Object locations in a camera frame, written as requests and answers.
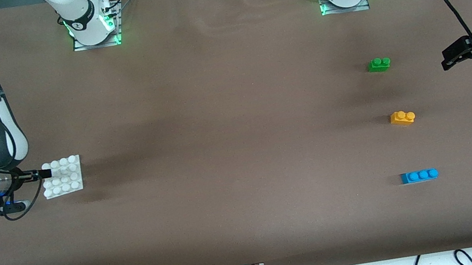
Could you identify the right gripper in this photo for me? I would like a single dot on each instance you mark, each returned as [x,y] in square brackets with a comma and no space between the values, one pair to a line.
[30,176]

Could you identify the yellow two-stud block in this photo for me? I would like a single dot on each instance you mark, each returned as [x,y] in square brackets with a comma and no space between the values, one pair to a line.
[402,119]

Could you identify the brown table cover sheet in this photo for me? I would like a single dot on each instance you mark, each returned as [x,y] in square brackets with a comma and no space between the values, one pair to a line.
[243,174]

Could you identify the blue three-stud block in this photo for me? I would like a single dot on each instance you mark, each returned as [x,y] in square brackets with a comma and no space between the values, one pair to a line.
[418,176]

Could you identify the white studded base plate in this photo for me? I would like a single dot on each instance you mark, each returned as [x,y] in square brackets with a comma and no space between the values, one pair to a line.
[63,176]

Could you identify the green two-stud block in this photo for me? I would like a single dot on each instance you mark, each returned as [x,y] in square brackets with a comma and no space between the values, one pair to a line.
[379,65]

